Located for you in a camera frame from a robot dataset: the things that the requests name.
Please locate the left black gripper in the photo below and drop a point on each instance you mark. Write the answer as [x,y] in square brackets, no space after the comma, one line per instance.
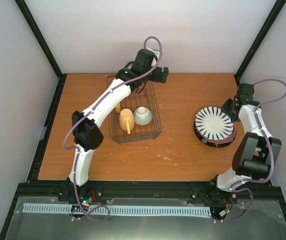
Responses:
[156,78]

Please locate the black aluminium frame rail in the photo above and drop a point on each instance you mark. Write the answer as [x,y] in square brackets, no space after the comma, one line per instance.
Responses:
[202,192]

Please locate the black striped plate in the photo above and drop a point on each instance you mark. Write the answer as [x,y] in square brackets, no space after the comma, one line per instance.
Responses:
[216,137]

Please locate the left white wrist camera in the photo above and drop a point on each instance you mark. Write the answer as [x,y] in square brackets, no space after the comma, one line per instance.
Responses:
[156,52]

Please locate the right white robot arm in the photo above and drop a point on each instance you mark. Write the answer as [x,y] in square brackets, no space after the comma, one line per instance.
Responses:
[254,160]

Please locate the light blue slotted cable duct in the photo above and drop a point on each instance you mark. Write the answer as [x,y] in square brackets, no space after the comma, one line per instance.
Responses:
[119,210]

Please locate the grey wire dish rack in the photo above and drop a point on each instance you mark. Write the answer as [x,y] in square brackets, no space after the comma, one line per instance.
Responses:
[143,96]

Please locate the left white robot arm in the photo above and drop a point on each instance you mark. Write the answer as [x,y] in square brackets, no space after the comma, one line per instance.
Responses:
[87,136]

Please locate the left black frame post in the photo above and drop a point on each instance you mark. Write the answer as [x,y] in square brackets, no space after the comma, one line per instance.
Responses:
[26,13]

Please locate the white blue striped plate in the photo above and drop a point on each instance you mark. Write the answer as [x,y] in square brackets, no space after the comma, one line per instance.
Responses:
[213,124]

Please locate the black frame post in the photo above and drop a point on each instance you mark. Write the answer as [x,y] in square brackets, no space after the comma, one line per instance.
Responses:
[26,13]
[268,23]

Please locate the light green ceramic bowl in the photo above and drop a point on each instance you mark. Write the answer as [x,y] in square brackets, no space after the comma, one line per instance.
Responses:
[142,116]

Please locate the yellow ceramic mug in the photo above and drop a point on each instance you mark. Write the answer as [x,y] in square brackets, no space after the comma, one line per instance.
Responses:
[126,120]

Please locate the pink polka dot plate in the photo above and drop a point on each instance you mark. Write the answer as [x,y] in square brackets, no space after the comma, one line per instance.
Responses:
[215,143]

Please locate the right black frame post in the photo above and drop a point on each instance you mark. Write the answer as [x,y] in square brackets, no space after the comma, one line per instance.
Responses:
[268,23]

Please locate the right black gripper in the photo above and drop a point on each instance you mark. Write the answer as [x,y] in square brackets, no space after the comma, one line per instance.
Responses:
[224,109]

